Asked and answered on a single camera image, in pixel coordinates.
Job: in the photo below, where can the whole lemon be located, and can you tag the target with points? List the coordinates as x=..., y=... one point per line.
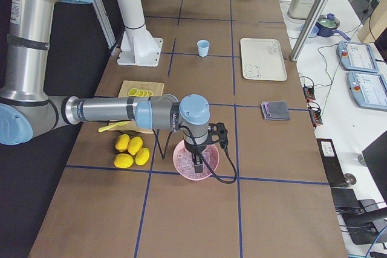
x=134, y=145
x=121, y=143
x=123, y=160
x=142, y=156

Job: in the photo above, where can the pile of ice cubes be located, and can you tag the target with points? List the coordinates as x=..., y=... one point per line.
x=186, y=162

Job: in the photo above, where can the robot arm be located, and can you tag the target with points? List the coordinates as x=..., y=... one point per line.
x=27, y=112

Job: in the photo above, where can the grey folded cloth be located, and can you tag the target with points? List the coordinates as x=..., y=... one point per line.
x=275, y=111

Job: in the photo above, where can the aluminium frame post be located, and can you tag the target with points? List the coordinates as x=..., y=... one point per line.
x=310, y=22

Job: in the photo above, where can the cream toaster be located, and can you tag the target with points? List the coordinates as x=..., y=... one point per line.
x=299, y=9

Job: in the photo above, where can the light blue cup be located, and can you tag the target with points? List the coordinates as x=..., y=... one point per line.
x=203, y=47

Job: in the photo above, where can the lemon slices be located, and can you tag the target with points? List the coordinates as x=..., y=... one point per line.
x=135, y=92

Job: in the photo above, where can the black monitor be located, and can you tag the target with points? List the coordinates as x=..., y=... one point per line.
x=375, y=159

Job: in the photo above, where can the orange black terminal block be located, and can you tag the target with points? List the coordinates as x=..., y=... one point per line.
x=315, y=115
x=309, y=93

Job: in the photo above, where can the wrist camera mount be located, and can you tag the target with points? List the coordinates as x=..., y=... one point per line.
x=218, y=134

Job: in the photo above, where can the blue teach pendant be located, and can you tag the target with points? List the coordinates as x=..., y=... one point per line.
x=357, y=57
x=368, y=89

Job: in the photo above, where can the upper blue teach pendant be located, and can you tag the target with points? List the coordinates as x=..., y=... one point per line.
x=357, y=57

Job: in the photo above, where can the cream bear tray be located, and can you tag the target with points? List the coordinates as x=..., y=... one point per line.
x=261, y=59

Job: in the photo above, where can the blue bowl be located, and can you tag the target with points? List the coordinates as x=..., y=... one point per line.
x=313, y=33

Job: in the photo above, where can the wooden cutting board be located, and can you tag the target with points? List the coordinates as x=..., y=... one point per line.
x=157, y=90

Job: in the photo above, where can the pink bowl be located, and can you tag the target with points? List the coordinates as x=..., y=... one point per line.
x=211, y=164

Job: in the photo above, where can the white post base plate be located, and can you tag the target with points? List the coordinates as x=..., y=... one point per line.
x=139, y=48

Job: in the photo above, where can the purple handled saucepan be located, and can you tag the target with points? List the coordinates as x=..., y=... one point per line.
x=328, y=25

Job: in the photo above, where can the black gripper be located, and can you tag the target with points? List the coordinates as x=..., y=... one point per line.
x=193, y=148

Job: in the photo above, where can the lower blue teach pendant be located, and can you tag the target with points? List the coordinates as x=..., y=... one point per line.
x=368, y=89

